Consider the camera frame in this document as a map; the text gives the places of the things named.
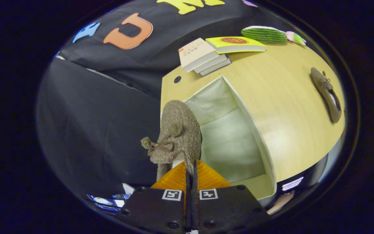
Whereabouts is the person's foot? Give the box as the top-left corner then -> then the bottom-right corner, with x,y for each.
267,190 -> 295,215

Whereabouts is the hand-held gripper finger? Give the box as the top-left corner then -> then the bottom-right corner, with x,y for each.
192,159 -> 269,233
120,161 -> 192,233

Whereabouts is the black backdrop cloth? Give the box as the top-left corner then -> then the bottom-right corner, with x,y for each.
36,0 -> 304,199

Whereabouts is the brown fuzzy slipper shoe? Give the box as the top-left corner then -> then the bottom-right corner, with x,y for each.
141,100 -> 203,181
310,67 -> 342,124

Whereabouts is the pink and green plush toy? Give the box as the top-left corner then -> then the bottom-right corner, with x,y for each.
286,31 -> 306,46

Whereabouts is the beige cover book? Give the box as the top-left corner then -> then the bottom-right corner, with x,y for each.
178,38 -> 220,72

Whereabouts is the yellow book with red circle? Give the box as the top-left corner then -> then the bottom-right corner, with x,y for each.
206,36 -> 267,54

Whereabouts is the watermelon slice plush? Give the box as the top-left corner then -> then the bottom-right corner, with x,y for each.
241,26 -> 287,44

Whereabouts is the white thin book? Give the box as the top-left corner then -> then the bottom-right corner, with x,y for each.
200,58 -> 231,77
193,54 -> 228,74

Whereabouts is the pale green fabric storage box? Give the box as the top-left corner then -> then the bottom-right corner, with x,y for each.
184,75 -> 277,199

